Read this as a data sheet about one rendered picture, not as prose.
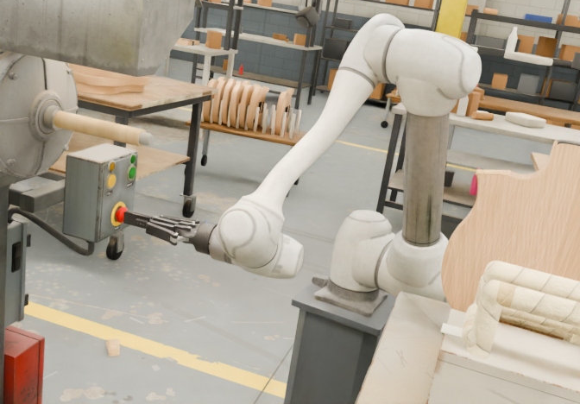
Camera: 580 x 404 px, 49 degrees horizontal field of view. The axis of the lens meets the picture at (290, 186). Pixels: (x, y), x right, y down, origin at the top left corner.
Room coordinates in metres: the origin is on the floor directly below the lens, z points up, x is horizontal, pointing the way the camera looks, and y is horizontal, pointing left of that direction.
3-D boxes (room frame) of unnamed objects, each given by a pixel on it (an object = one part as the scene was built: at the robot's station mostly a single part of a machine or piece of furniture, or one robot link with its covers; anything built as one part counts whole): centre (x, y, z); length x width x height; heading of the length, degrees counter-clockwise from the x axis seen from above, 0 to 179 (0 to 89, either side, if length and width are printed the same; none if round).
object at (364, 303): (1.79, -0.22, 0.73); 0.22 x 0.18 x 0.06; 67
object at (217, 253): (1.39, 0.13, 0.97); 0.09 x 0.06 x 0.09; 165
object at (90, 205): (1.47, 0.52, 0.99); 0.24 x 0.21 x 0.26; 74
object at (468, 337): (0.85, -0.30, 1.12); 0.11 x 0.03 x 0.03; 164
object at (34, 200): (1.41, 0.54, 1.02); 0.19 x 0.04 x 0.04; 164
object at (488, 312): (0.81, -0.30, 1.15); 0.03 x 0.03 x 0.09
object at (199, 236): (1.40, 0.20, 0.97); 0.09 x 0.08 x 0.07; 75
